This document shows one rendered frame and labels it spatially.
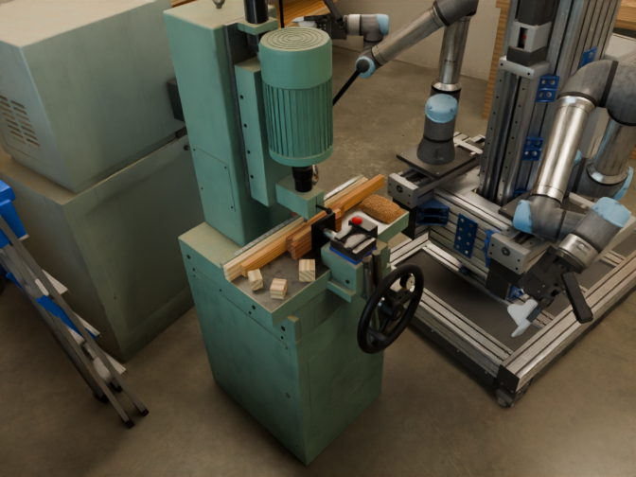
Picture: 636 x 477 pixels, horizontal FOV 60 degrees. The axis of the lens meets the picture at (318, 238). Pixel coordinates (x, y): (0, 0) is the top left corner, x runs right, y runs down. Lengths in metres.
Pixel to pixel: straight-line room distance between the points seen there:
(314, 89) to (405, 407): 1.44
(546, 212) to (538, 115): 0.73
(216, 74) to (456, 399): 1.61
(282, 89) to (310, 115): 0.10
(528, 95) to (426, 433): 1.31
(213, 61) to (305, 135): 0.31
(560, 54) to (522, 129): 0.26
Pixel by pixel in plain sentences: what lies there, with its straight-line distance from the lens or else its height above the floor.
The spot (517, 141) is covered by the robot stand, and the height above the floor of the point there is 0.98.
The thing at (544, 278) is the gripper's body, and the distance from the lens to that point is 1.30.
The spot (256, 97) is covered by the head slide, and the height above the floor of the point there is 1.35.
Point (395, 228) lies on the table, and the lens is 1.77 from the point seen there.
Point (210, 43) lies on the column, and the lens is 1.49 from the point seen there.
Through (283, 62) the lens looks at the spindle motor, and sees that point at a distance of 1.34.
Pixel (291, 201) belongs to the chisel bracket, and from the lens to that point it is 1.61.
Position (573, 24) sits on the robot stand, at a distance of 1.96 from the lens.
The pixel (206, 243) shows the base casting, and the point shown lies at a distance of 1.88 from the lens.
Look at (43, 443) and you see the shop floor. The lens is 2.56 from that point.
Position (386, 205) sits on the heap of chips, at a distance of 1.76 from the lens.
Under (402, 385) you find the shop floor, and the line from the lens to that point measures 2.44.
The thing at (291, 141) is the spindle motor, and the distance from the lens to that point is 1.42.
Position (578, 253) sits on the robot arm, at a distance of 1.31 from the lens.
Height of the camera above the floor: 1.97
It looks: 39 degrees down
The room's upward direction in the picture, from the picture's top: 2 degrees counter-clockwise
